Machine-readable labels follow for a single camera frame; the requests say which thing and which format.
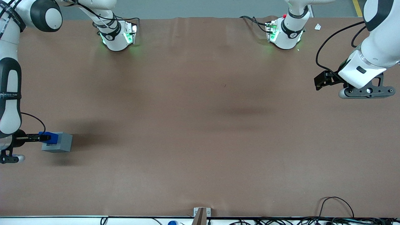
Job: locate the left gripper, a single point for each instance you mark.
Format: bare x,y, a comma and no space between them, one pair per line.
328,79

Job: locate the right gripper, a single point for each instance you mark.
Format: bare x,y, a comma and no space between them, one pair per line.
20,140

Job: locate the blue plastic insert part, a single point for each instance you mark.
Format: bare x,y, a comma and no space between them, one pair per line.
54,137

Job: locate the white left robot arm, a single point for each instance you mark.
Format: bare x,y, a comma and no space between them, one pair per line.
381,47

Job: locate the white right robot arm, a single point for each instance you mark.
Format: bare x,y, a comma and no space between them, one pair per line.
7,47

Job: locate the gray square base block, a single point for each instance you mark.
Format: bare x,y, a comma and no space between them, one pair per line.
64,145

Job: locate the white paper scrap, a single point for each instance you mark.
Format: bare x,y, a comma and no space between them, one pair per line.
318,27

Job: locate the paper table cover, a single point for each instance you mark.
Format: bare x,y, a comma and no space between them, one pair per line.
200,140

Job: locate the gray metal bracket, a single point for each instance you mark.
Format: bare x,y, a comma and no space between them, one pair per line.
196,212

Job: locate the brown wooden post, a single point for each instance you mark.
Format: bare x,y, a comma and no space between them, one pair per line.
200,218

